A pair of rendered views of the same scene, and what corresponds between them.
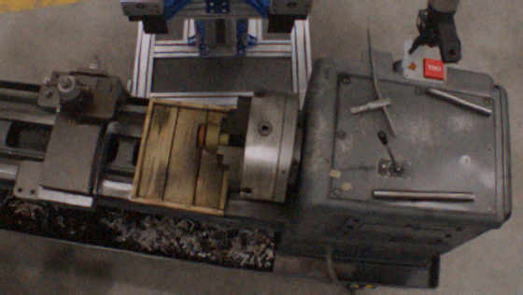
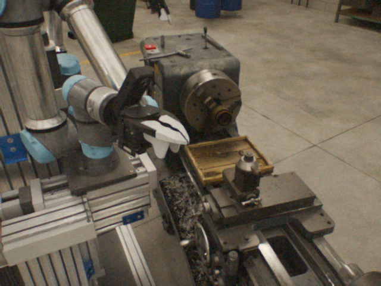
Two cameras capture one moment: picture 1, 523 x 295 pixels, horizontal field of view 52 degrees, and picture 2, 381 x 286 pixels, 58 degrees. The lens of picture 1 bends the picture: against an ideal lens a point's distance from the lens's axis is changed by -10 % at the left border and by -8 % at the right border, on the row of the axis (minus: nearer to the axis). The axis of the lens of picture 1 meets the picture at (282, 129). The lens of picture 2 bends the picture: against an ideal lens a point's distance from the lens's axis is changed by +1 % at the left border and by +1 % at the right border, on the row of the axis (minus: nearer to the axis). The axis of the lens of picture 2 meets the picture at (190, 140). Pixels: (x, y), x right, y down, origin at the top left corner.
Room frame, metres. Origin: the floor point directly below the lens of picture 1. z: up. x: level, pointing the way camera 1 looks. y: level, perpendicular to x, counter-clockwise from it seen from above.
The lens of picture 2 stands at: (1.06, 1.61, 1.89)
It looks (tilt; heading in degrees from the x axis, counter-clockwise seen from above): 33 degrees down; 257
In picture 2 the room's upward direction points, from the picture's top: straight up
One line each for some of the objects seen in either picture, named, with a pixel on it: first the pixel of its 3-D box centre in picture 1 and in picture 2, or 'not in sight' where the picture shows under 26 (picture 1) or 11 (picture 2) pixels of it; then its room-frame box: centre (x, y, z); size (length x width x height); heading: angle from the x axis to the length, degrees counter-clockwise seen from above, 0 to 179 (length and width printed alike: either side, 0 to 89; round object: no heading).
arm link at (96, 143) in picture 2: not in sight; (100, 131); (1.11, 0.86, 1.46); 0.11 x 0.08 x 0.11; 33
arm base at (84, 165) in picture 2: not in sight; (95, 152); (1.16, 0.57, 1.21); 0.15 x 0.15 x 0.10
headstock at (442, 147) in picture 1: (399, 158); (186, 78); (0.63, -0.36, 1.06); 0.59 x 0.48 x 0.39; 94
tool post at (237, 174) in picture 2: (74, 97); (247, 174); (0.61, 0.65, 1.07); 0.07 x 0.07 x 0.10; 4
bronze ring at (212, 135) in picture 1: (213, 137); (221, 115); (0.57, 0.19, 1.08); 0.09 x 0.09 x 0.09; 4
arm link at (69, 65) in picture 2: not in sight; (66, 71); (1.27, 0.08, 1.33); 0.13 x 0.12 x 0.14; 119
